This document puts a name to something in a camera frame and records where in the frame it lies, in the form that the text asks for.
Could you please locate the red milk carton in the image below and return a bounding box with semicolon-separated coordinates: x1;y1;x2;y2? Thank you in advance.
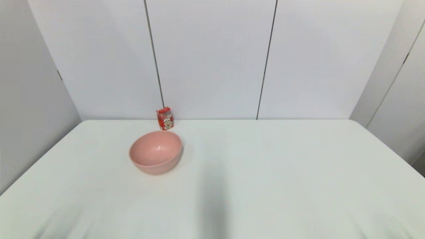
156;107;174;130

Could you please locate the pink plastic bowl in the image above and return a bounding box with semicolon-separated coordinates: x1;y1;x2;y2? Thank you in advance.
129;130;183;175

